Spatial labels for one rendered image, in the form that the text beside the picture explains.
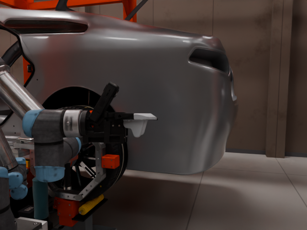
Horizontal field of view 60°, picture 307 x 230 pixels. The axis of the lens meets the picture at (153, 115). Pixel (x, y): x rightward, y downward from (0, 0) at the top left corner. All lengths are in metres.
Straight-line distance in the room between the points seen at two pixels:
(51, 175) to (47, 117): 0.15
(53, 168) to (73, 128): 0.12
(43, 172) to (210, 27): 5.03
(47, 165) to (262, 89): 4.96
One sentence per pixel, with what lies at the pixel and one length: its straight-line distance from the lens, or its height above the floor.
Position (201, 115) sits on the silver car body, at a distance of 1.68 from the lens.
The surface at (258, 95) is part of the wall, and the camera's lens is 5.45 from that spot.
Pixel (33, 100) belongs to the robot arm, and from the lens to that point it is 0.91.
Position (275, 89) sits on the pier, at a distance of 5.28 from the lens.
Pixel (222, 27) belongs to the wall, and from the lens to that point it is 5.53.
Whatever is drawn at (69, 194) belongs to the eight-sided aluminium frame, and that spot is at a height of 0.61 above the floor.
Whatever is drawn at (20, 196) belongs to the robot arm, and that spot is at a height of 0.80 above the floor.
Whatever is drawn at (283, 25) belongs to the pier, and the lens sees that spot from 5.39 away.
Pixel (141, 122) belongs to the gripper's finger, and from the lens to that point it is 0.64.
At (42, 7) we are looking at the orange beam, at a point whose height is 2.64.
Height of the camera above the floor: 1.32
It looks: 6 degrees down
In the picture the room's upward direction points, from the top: straight up
